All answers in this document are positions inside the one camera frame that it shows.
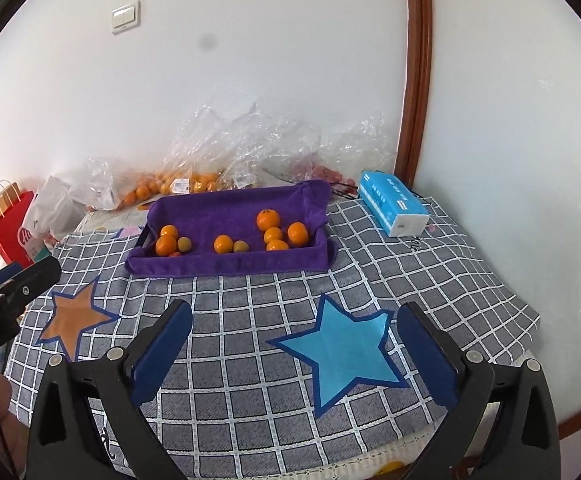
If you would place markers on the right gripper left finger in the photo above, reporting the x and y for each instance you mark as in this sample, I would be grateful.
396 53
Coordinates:
64 441

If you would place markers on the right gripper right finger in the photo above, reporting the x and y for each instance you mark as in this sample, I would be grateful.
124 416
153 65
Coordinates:
523 441

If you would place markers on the large orange with stem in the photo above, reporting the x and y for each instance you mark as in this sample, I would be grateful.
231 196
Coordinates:
166 245

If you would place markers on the yellow-green small fruit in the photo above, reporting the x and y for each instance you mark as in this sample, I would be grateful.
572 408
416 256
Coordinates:
184 245

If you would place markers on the oval orange fruit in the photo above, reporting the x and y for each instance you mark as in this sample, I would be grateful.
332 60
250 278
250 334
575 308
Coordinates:
223 244

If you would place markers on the small mandarin orange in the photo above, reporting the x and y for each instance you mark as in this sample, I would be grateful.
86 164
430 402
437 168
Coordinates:
268 219

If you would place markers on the person's left hand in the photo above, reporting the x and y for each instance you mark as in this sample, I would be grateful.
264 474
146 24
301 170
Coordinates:
13 433

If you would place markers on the red paper bag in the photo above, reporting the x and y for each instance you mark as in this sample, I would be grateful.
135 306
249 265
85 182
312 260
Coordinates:
17 244

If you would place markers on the white plastic bag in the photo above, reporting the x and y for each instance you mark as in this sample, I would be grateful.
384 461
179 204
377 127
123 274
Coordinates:
53 212

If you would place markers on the clear bag of oranges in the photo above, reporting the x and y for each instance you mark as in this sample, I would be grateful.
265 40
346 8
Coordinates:
105 183

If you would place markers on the purple towel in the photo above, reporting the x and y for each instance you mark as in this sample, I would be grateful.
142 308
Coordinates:
202 217

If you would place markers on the blue tissue pack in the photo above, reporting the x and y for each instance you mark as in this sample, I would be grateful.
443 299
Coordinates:
398 211

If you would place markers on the clear plastic bag centre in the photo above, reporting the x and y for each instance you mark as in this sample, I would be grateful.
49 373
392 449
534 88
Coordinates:
212 153

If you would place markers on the clear bag red fruit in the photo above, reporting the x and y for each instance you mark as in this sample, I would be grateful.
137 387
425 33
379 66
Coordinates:
341 157

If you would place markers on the white wall switch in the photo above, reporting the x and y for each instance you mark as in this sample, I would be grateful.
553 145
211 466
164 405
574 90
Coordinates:
125 17

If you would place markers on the brown wooden door frame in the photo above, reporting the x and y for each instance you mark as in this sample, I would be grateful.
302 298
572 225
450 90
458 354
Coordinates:
416 90

